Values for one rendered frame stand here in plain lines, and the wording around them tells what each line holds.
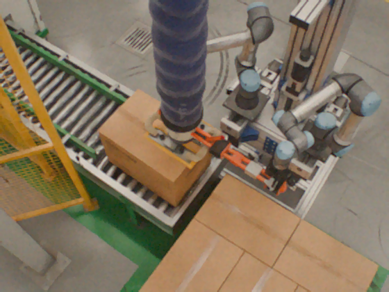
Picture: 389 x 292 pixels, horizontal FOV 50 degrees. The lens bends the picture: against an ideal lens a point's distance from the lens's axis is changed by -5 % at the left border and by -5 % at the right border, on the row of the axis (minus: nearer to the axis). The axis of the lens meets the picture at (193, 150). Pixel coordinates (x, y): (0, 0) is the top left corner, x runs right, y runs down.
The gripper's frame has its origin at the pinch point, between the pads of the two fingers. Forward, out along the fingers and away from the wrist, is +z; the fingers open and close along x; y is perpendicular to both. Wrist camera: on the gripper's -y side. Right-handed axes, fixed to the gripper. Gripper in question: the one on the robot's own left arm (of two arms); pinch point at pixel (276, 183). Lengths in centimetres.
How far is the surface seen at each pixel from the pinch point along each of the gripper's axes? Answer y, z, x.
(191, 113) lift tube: 51, -22, 5
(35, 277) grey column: 114, 124, 117
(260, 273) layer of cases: -18, 70, 24
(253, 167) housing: 14.5, -1.3, 0.8
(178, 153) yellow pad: 54, 11, 13
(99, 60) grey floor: 221, 125, -67
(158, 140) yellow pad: 68, 11, 13
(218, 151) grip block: 34.2, -1.5, 3.9
